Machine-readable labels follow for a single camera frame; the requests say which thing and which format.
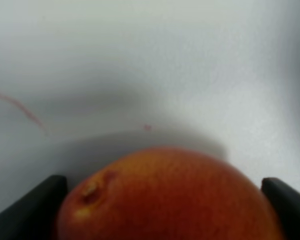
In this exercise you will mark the red yellow pomegranate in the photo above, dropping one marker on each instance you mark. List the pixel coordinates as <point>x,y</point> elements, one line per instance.
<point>167,194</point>

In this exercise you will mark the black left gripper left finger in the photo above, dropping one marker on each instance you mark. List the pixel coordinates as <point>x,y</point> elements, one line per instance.
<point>33,216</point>

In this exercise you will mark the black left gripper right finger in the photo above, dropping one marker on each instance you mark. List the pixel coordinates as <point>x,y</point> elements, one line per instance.
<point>286,203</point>

